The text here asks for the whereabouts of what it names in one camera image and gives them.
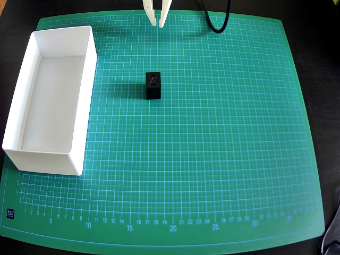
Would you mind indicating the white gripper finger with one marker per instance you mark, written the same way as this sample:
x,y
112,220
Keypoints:
x,y
150,10
164,13

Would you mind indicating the black cube with letter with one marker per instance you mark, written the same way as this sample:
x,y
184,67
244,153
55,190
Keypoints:
x,y
153,87

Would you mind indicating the white rectangular bin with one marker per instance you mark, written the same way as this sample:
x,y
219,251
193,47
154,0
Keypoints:
x,y
53,106

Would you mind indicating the green cutting mat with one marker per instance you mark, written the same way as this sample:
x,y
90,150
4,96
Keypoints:
x,y
212,132

